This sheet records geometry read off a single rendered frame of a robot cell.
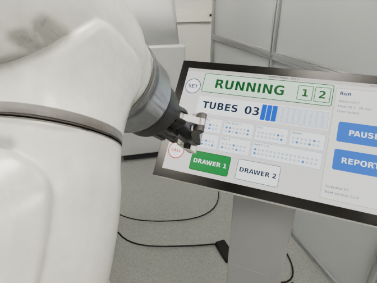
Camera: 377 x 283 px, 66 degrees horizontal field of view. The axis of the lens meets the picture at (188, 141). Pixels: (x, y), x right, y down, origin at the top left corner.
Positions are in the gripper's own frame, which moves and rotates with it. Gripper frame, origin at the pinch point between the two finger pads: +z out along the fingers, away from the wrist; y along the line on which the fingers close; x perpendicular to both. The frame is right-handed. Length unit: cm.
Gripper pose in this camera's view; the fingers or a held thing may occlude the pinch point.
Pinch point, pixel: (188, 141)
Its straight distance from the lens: 52.1
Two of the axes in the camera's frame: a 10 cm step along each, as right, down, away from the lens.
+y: -9.4, -1.2, 3.3
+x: -1.9, 9.6, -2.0
